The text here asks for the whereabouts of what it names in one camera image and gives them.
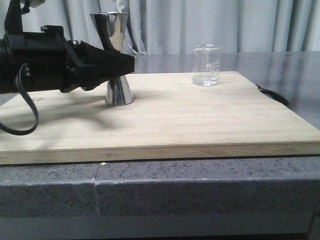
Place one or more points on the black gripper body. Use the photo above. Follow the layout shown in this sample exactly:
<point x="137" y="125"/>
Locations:
<point x="49" y="66"/>

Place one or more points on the black board strap handle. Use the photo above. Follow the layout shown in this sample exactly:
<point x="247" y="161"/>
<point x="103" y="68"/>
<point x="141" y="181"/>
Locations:
<point x="274" y="95"/>

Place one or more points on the steel double jigger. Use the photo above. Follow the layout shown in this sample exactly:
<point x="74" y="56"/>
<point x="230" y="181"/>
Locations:
<point x="111" y="27"/>

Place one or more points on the wooden cutting board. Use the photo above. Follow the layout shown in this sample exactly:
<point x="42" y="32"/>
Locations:
<point x="169" y="118"/>

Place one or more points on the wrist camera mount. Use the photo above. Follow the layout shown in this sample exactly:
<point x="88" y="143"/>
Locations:
<point x="13" y="21"/>

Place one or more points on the small glass beaker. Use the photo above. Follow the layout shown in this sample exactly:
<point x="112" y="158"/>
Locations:
<point x="206" y="67"/>

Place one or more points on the grey curtain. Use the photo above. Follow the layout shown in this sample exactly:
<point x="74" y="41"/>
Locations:
<point x="163" y="27"/>

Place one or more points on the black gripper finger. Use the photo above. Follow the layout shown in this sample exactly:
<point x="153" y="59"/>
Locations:
<point x="88" y="67"/>

